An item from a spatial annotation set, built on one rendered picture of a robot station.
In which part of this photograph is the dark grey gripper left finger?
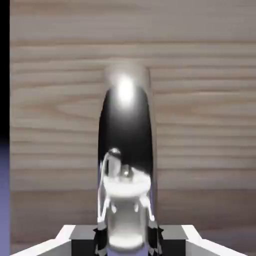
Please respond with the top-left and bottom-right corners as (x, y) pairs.
(9, 224), (109, 256)

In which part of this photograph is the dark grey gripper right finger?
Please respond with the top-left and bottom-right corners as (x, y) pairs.
(148, 224), (250, 256)

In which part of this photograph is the light wood cabinet door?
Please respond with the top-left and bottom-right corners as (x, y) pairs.
(9, 0), (256, 256)

